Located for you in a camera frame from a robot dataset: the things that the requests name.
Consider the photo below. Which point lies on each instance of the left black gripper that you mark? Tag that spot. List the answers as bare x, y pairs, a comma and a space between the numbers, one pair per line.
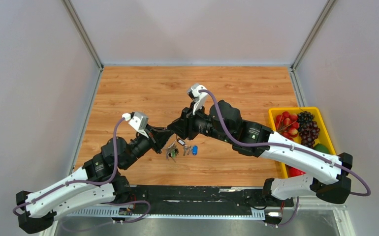
158, 136

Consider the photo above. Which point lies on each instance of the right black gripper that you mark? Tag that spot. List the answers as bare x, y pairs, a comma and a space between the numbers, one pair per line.
183, 127

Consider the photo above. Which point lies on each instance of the keyring with key bunch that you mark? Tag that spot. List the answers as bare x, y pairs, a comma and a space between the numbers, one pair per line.
172, 152

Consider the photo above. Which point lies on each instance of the key with blue tag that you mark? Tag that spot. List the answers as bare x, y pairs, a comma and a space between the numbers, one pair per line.
193, 150

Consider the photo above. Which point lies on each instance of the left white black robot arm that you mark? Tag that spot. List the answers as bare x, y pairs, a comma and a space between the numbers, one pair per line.
98, 181

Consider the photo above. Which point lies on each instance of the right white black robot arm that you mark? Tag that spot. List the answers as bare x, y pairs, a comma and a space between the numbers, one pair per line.
324, 174

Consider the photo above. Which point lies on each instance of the red cherries bunch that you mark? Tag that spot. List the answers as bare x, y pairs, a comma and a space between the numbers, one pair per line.
287, 124

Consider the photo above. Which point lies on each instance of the red apple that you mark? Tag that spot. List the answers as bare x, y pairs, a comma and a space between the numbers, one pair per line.
293, 172

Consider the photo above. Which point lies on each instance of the dark purple grapes bunch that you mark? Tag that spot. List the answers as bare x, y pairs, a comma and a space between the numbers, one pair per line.
308, 129

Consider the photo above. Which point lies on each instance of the yellow plastic tray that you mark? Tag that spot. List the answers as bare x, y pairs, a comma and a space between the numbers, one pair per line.
323, 137

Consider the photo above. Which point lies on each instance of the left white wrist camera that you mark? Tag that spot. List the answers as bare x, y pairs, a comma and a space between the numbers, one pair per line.
138, 121

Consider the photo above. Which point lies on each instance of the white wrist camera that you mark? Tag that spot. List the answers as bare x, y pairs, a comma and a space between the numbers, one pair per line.
138, 121
195, 92

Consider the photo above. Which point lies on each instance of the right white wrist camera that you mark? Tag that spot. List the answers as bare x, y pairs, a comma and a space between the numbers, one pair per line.
195, 92

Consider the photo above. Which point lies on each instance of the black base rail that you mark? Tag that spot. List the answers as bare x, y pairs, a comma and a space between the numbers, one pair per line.
202, 200

